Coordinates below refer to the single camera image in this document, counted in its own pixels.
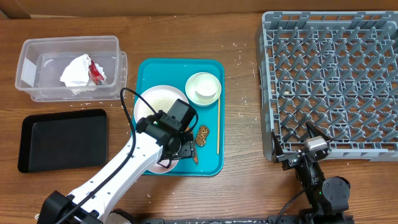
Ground red sauce packet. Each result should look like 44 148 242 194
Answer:
89 60 106 85

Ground wooden chopstick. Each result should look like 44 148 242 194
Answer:
216 98 221 155

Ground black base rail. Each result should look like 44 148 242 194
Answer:
108 214 355 224

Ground grey dishwasher rack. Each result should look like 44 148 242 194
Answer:
256 11 397 162

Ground brown patterned food piece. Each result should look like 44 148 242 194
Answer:
195 125 210 147

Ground teal serving tray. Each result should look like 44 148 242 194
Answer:
136 58 225 177

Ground large white dinner plate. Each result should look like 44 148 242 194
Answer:
133 85 188 124

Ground pale green bowl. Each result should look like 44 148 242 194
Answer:
185 72 222 106

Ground orange carrot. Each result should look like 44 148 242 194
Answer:
185 127 198 165

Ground small pink plate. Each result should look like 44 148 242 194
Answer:
148 159 178 174

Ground white paper napkin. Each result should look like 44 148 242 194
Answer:
60 54 107 95

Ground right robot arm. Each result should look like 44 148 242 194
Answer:
268 121 354 224

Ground clear plastic waste bin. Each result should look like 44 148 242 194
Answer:
15 35 127 102

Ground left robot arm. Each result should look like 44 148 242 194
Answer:
37 111 198 223

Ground black plastic tray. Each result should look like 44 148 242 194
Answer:
17 109 108 173

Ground white cup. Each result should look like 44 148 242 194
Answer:
194 74 219 99

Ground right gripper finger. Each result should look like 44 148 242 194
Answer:
271 132 284 163
305 121 332 142

